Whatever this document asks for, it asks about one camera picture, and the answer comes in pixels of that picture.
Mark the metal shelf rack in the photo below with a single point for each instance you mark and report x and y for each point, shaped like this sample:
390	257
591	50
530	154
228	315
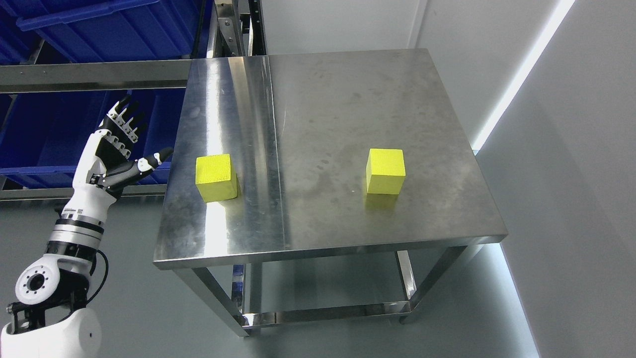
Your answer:
228	17

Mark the stainless steel table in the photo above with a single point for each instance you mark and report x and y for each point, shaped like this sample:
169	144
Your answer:
299	128

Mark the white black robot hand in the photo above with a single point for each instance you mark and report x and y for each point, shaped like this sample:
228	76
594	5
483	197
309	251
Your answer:
105	164

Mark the blue bin upper left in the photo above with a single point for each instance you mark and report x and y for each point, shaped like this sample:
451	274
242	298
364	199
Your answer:
106	31

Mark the yellow foam block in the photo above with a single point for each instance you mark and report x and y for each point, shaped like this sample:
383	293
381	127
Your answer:
385	171
216	178

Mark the blue bin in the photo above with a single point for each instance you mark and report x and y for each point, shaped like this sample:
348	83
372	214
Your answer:
106	31
44	133

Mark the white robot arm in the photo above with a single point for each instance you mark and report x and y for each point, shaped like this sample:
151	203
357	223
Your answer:
51	317

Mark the blue bin middle left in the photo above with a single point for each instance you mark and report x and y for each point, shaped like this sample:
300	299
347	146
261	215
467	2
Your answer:
44	133

